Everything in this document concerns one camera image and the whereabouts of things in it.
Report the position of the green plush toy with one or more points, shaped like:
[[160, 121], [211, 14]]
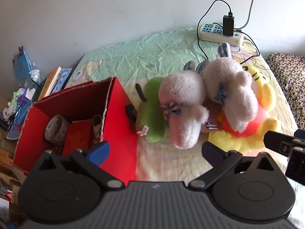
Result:
[[148, 117]]

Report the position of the white power strip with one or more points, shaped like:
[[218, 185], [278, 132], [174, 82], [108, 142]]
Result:
[[214, 33]]

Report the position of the pink plush rabbit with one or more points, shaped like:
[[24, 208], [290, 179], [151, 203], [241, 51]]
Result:
[[181, 95]]

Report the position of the black power adapter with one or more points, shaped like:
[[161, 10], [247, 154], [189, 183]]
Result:
[[228, 24]]

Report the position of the small green plush figure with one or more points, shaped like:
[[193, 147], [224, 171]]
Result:
[[13, 101]]

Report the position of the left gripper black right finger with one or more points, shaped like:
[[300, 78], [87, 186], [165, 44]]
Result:
[[212, 154]]

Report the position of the red cardboard box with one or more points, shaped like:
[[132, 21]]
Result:
[[78, 106]]

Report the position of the red gift envelope box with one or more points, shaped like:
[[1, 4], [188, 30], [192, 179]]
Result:
[[79, 136]]

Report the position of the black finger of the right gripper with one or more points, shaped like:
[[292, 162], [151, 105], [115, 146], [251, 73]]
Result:
[[282, 143]]

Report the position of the blue plastic bag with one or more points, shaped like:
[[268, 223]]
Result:
[[22, 66]]

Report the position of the blue patterned cloth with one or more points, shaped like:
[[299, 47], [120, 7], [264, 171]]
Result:
[[16, 127]]

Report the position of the yellow tiger plush toy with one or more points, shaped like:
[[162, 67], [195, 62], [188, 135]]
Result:
[[252, 138]]

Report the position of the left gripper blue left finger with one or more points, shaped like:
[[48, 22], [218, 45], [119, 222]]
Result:
[[98, 153]]

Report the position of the cartoon print bed sheet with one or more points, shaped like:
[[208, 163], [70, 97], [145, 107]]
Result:
[[138, 60]]

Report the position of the orange book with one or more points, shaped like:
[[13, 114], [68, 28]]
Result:
[[50, 82]]

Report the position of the patterned tape roll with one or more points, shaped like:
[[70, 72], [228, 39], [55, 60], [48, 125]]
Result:
[[56, 130]]

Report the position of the white plush rabbit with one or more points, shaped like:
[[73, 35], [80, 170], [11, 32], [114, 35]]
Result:
[[229, 85]]

